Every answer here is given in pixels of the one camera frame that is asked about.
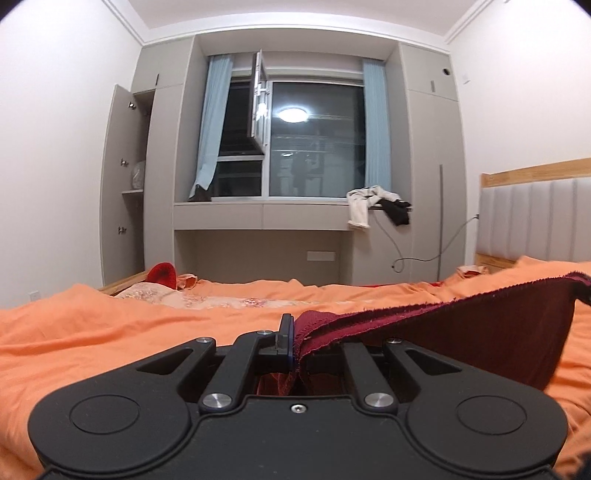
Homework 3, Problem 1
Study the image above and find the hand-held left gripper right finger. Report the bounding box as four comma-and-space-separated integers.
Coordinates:
341, 338, 463, 414

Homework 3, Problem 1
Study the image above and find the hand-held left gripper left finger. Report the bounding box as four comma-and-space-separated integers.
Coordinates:
136, 313, 297, 414

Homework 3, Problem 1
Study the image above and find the dark red long-sleeve shirt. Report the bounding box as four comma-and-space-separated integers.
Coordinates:
257, 271, 591, 398

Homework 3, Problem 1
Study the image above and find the grey window ledge cabinet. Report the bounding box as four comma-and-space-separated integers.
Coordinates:
172, 200, 413, 288

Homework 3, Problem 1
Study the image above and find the red cloth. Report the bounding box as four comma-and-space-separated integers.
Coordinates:
146, 261, 179, 291

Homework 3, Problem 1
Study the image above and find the floral peach quilt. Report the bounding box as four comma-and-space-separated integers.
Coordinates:
112, 272, 446, 311

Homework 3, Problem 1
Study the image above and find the peach pillow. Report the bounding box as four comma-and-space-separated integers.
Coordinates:
456, 264, 493, 280

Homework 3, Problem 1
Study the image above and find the white garment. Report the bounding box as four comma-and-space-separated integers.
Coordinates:
346, 185, 400, 231

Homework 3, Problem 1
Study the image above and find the black garment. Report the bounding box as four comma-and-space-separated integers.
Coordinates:
380, 199, 413, 227

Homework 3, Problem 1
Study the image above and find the large glass window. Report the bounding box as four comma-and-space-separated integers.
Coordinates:
216, 71, 371, 200

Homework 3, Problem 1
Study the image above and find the orange bed sheet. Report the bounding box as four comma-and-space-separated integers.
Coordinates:
0, 255, 591, 480

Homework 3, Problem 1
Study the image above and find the grey wardrobe with shelves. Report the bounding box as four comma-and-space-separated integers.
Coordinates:
121, 37, 195, 278

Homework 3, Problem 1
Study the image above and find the grey closed wardrobe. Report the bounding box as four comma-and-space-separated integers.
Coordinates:
398, 42, 479, 283

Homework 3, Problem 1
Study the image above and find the grey open wardrobe door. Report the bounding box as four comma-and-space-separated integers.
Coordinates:
100, 84, 136, 290

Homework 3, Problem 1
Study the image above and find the light blue curtain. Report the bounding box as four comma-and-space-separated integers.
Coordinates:
362, 58, 393, 193
188, 54, 234, 202

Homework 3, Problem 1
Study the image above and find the open window sash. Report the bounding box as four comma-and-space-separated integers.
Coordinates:
250, 50, 270, 149

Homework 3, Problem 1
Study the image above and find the grey padded wooden headboard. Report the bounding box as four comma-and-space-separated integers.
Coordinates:
475, 158, 591, 274

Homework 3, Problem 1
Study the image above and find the black cable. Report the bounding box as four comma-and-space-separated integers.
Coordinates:
371, 213, 481, 271

